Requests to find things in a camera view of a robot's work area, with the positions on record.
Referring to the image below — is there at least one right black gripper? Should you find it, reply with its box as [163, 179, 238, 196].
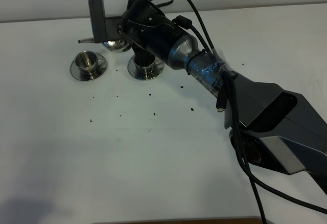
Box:
[122, 0, 169, 67]

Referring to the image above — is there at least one stainless steel teapot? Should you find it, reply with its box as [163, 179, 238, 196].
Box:
[78, 38, 131, 53]

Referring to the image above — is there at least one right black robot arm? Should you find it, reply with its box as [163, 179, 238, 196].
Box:
[122, 0, 326, 201]

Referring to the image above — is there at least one right steel saucer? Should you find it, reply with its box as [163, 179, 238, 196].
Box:
[127, 55, 165, 80]

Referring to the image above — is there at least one steel saucer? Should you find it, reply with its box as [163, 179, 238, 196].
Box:
[127, 55, 165, 80]
[70, 56, 107, 81]

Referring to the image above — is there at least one right steel teacup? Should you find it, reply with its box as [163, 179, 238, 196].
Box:
[128, 55, 164, 72]

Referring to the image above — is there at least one steel teacup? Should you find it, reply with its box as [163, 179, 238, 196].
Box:
[73, 51, 106, 73]
[128, 55, 164, 72]

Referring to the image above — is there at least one left steel teacup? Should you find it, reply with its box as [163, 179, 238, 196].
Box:
[73, 51, 106, 73]

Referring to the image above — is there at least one left steel saucer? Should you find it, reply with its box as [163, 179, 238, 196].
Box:
[70, 56, 107, 81]

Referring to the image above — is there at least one right black cable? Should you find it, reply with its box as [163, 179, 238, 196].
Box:
[89, 0, 327, 224]

